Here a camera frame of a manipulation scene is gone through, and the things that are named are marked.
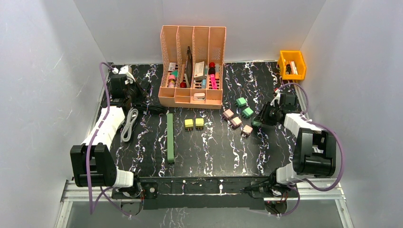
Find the white coiled cord lower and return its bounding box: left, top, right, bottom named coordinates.
left=120, top=108, right=139, bottom=143

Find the green white charger plug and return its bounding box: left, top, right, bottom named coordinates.
left=242, top=107, right=254, bottom=119

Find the orange desk file organizer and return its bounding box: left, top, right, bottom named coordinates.
left=158, top=25, right=226, bottom=109

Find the yellow charger plug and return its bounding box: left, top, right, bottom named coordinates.
left=195, top=118, right=204, bottom=130
left=184, top=119, right=194, bottom=131

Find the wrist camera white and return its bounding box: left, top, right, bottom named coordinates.
left=270, top=89, right=281, bottom=107
left=112, top=65, right=135, bottom=85

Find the yellow storage bin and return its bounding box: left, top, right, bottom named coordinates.
left=277, top=50, right=307, bottom=81

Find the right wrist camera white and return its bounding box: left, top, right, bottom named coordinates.
left=270, top=89, right=281, bottom=107

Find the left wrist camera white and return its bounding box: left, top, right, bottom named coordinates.
left=112, top=65, right=135, bottom=85

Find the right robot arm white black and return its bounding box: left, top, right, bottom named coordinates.
left=245, top=93, right=336, bottom=198

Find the pink white charger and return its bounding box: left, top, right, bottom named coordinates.
left=222, top=109, right=234, bottom=121

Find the purple cable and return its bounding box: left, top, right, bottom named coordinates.
left=86, top=62, right=131, bottom=218
left=274, top=83, right=345, bottom=217

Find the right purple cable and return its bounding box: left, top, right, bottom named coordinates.
left=274, top=83, right=345, bottom=217

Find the black tablet in organizer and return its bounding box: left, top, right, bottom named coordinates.
left=184, top=46, right=193, bottom=88

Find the white box in organizer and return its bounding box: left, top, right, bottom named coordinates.
left=193, top=61, right=205, bottom=81

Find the pink charger plug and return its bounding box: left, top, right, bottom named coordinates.
left=229, top=116, right=242, bottom=129

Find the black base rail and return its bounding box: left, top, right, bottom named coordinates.
left=112, top=176, right=298, bottom=211

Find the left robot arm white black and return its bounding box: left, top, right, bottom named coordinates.
left=70, top=74, right=142, bottom=198

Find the green power strip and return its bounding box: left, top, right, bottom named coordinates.
left=166, top=113, right=175, bottom=163

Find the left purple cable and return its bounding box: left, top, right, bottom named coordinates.
left=86, top=62, right=131, bottom=218

